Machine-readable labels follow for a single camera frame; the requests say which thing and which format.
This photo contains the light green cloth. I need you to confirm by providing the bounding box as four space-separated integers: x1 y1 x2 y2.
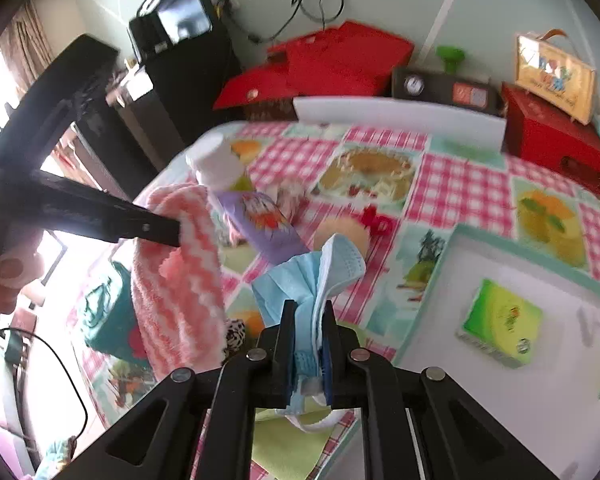
251 408 343 479

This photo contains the leopard print cloth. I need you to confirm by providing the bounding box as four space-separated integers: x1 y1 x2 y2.
222 318 246 363

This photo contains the pink white zigzag towel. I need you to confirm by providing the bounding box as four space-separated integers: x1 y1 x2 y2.
131 183 227 380

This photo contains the purple cartoon snack pouch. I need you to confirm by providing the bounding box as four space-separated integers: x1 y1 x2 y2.
216 191 309 266

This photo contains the light blue face mask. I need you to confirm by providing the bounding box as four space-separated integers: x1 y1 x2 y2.
251 234 366 434

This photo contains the black cabinet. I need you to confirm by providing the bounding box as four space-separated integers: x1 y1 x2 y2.
122 0 240 169

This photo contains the black monitor screen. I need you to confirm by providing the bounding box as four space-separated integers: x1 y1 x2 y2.
128 0 212 64

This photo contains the white tray with teal rim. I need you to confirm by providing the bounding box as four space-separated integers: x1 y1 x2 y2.
299 222 600 480

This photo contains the white plastic medicine bottle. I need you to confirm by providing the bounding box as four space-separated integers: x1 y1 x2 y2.
185 132 254 193

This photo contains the flat red gift box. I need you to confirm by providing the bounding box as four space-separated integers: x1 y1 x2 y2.
213 63 300 110

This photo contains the checkered cake-print tablecloth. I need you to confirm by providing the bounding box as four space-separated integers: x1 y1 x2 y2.
64 120 600 480

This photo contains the large red gift bag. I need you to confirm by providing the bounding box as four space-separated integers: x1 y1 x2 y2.
268 21 414 96

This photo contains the red carton box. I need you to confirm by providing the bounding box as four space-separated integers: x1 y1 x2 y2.
502 84 600 196

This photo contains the black box with gauge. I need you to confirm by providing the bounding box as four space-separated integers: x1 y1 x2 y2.
391 66 504 116

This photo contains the green dumbbell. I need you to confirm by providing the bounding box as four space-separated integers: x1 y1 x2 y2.
436 46 466 75

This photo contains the yellow cartoon gift box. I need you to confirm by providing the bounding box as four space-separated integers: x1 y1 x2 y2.
515 28 597 126

